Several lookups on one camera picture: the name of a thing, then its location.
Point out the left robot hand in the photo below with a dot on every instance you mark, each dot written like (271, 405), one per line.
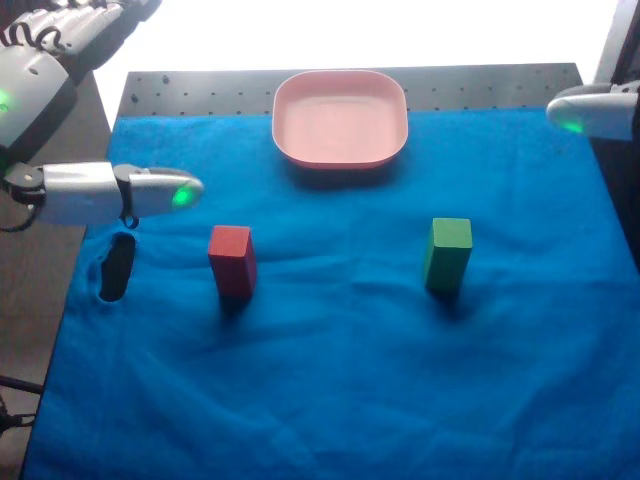
(35, 95)

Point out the red wooden block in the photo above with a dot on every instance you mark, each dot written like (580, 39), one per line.
(232, 265)

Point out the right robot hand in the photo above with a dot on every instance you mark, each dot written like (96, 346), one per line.
(595, 112)

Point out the green wooden block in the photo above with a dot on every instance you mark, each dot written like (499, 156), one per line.
(446, 260)

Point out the blue cloth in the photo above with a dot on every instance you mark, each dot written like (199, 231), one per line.
(350, 360)

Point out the black rod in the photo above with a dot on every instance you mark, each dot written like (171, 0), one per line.
(20, 384)

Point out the pink square plate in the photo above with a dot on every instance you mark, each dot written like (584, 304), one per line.
(340, 120)

